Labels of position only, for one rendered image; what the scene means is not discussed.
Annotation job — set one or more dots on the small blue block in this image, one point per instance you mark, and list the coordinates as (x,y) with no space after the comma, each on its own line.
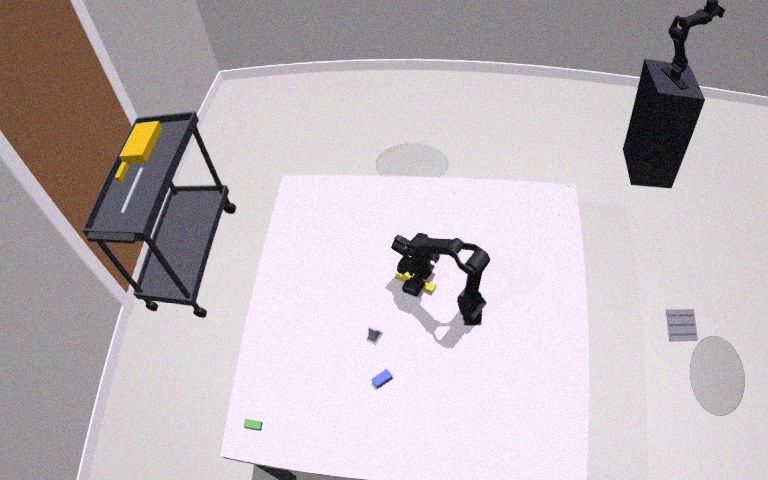
(382,378)

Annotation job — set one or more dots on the small green block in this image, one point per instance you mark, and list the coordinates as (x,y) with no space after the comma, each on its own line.
(252,424)

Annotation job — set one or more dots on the yellow rectangular bar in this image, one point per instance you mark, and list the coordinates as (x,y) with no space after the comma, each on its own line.
(429,285)

